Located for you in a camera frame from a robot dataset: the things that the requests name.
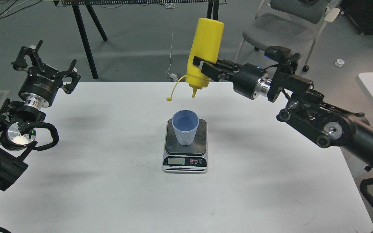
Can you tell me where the black box in corner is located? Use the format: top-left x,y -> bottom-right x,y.
340,0 -> 373,35

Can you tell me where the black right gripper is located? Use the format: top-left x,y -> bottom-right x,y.
193,56 -> 268,100

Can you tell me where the black legged background table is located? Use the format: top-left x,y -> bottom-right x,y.
54,0 -> 226,82

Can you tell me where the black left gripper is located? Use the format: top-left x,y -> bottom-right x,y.
11,40 -> 81,108

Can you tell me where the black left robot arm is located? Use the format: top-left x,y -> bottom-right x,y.
0,41 -> 81,191

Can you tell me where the blue ribbed plastic cup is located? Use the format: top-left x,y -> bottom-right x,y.
172,110 -> 199,146

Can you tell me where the digital kitchen scale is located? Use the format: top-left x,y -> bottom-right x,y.
162,119 -> 208,174

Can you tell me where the small white spool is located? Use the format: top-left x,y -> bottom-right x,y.
334,59 -> 345,67

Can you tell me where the yellow squeeze bottle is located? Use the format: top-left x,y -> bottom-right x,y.
177,18 -> 224,97

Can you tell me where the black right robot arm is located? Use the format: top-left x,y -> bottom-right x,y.
191,46 -> 373,208

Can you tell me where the white cable with plug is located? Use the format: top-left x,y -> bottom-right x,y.
165,26 -> 186,82

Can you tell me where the grey office chair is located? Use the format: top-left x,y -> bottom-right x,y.
235,0 -> 340,73

